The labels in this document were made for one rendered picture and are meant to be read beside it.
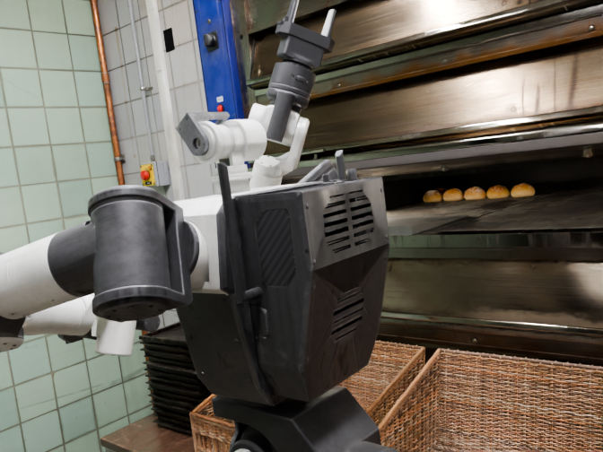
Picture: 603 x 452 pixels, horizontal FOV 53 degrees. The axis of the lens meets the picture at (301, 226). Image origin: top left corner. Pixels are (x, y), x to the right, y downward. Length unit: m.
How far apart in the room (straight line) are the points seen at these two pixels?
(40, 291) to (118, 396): 2.08
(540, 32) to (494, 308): 0.71
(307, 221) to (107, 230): 0.24
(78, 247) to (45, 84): 1.98
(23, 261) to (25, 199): 1.78
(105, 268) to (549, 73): 1.20
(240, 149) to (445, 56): 0.91
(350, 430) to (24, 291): 0.49
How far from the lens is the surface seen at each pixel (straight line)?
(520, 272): 1.70
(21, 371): 2.65
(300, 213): 0.74
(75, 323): 1.07
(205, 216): 0.80
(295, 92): 1.21
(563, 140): 1.44
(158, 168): 2.51
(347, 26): 1.91
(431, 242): 1.77
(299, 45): 1.24
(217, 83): 2.24
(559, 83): 1.60
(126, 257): 0.73
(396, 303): 1.86
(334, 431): 0.90
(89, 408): 2.82
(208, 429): 1.87
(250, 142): 0.93
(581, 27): 1.60
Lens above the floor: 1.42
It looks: 6 degrees down
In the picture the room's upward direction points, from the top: 7 degrees counter-clockwise
